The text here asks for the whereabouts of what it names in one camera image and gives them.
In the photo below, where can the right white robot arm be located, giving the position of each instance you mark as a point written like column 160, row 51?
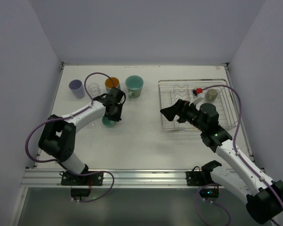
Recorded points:
column 262, row 196

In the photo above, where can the purple plastic cup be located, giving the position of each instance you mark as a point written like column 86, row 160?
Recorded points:
column 76, row 87

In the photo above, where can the aluminium mounting rail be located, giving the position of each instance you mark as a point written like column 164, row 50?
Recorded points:
column 124, row 178

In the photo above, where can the small mint green cup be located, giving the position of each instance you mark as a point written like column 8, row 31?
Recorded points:
column 108, row 123

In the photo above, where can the right black controller box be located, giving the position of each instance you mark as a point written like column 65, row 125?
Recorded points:
column 209, row 194

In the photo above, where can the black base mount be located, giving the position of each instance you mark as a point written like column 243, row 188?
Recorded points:
column 69, row 179
column 200, row 176

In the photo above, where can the blue cup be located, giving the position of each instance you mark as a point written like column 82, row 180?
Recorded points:
column 112, row 82

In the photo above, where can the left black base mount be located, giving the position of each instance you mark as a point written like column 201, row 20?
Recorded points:
column 69, row 179

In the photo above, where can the large green cup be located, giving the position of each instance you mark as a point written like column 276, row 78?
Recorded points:
column 134, row 86

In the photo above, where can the black controller box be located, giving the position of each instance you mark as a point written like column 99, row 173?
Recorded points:
column 209, row 194
column 79, row 194

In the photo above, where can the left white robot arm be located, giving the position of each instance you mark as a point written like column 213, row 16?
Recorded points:
column 58, row 136

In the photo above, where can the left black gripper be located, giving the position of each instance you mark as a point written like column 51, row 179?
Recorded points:
column 113, row 113

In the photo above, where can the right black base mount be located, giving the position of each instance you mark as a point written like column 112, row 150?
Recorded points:
column 200, row 176

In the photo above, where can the beige cup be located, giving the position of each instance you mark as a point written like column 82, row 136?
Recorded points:
column 211, row 95

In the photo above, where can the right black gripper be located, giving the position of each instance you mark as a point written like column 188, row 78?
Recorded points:
column 181, row 112

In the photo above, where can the left black controller box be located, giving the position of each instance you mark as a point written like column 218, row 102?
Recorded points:
column 79, row 194

